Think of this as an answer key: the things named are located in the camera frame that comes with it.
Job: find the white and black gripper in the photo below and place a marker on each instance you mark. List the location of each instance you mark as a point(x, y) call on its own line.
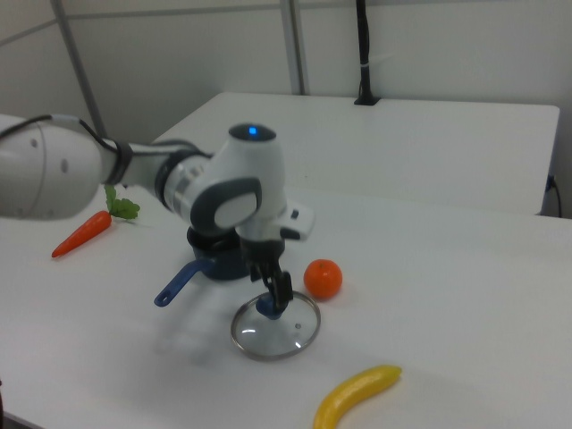
point(295, 223)

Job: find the glass lid with blue knob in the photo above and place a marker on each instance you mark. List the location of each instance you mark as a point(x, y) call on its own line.
point(277, 339)

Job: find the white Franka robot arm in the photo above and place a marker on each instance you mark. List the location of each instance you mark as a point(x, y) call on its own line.
point(241, 179)

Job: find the orange toy tangerine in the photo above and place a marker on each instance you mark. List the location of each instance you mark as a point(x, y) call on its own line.
point(323, 278)

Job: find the yellow toy banana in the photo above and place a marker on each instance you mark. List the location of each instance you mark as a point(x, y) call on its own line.
point(353, 393)

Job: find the white adjacent table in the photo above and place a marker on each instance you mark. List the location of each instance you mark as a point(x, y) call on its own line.
point(402, 147)

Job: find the orange toy carrot with leaves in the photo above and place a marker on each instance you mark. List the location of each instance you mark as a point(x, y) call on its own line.
point(85, 232)

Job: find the black pole with clamp base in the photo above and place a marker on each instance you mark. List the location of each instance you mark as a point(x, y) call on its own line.
point(365, 53)

